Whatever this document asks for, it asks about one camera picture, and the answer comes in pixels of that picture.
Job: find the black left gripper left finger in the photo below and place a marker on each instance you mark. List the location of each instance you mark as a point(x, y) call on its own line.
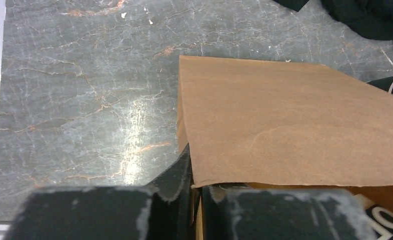
point(159, 210)

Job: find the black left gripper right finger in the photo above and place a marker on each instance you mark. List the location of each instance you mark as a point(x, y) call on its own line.
point(239, 212)

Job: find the brown paper bag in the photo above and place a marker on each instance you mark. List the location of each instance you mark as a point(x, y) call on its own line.
point(282, 125)

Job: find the black cloth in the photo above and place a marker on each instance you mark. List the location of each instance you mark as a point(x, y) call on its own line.
point(371, 19)

